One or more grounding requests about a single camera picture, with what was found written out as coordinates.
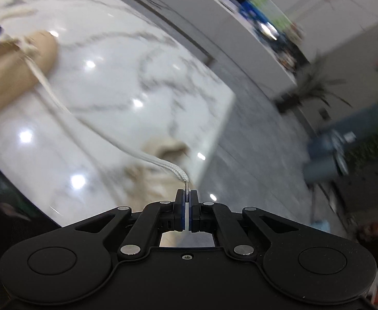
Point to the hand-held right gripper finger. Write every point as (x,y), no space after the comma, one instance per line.
(183,213)
(191,213)

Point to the white shoelace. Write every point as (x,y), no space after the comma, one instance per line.
(173,169)

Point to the beige canvas shoe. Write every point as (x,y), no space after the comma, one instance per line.
(11,80)
(150,184)

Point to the small blue plastic stool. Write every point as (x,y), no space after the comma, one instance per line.
(320,224)

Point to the grey pedal trash bin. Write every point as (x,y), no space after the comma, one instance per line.
(321,171)

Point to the blue water jug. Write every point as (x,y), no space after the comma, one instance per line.
(323,145)

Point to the potted palm plant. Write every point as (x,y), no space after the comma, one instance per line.
(308,87)

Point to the long white television console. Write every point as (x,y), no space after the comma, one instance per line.
(256,38)

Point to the green leafy climbing plant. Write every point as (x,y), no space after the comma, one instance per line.
(376,142)

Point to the fish tank on cabinet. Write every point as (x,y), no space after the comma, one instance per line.
(266,16)

